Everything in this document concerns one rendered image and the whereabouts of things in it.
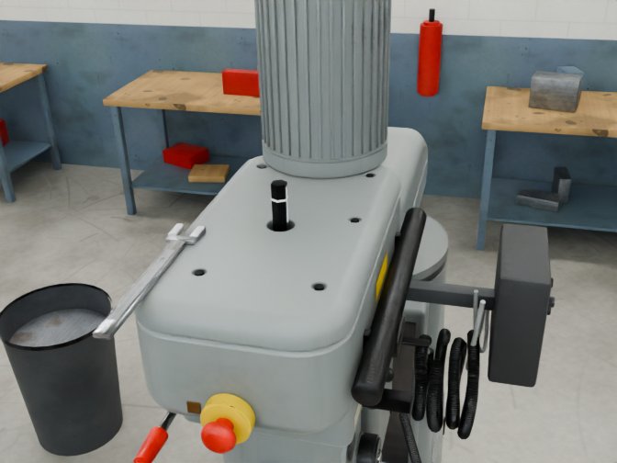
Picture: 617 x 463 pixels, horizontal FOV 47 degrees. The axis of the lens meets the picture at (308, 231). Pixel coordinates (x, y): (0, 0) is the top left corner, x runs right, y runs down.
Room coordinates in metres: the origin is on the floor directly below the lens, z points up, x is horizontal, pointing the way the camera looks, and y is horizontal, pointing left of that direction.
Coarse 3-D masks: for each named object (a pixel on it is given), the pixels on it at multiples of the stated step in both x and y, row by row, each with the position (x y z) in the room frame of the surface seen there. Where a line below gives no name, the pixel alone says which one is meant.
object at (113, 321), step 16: (176, 224) 0.83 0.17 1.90; (176, 240) 0.79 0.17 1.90; (192, 240) 0.79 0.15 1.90; (160, 256) 0.75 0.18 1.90; (176, 256) 0.76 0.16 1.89; (144, 272) 0.71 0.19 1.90; (160, 272) 0.71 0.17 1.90; (144, 288) 0.68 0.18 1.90; (128, 304) 0.65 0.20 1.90; (112, 320) 0.62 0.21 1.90; (96, 336) 0.59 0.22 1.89; (112, 336) 0.60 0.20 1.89
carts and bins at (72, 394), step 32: (64, 288) 2.75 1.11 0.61; (96, 288) 2.72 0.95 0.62; (0, 320) 2.50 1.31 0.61; (32, 320) 2.65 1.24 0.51; (64, 320) 2.65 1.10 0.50; (96, 320) 2.64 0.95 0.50; (32, 352) 2.30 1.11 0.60; (64, 352) 2.31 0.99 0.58; (96, 352) 2.40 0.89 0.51; (32, 384) 2.32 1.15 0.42; (64, 384) 2.31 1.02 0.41; (96, 384) 2.39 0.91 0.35; (32, 416) 2.37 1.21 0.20; (64, 416) 2.32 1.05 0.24; (96, 416) 2.38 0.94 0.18; (64, 448) 2.33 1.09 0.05; (96, 448) 2.37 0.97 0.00
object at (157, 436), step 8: (168, 416) 0.68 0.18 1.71; (160, 424) 0.67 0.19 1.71; (168, 424) 0.67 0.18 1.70; (152, 432) 0.65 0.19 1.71; (160, 432) 0.65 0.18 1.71; (144, 440) 0.64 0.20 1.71; (152, 440) 0.64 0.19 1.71; (160, 440) 0.64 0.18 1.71; (144, 448) 0.62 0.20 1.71; (152, 448) 0.63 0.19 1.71; (160, 448) 0.63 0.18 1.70; (136, 456) 0.62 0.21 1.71; (144, 456) 0.61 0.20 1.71; (152, 456) 0.62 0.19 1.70
